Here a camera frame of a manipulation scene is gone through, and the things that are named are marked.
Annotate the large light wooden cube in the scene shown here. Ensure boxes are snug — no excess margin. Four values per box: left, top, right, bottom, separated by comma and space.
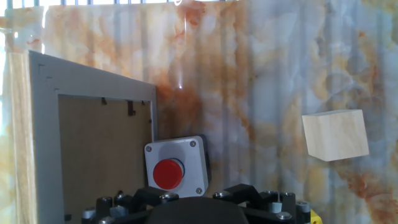
301, 108, 370, 162

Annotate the wooden picture frame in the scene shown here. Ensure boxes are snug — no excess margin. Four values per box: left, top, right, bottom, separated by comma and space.
6, 49, 158, 224

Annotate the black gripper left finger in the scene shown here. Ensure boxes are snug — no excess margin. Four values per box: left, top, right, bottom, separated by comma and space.
81, 186, 180, 224

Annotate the grey box red button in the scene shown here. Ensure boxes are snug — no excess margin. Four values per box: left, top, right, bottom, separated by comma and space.
144, 134, 212, 198

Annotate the marble pattern mat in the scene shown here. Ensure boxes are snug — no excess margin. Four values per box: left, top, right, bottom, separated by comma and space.
0, 2, 398, 224

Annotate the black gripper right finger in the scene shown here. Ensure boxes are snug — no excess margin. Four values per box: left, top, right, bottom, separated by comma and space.
213, 183, 312, 224

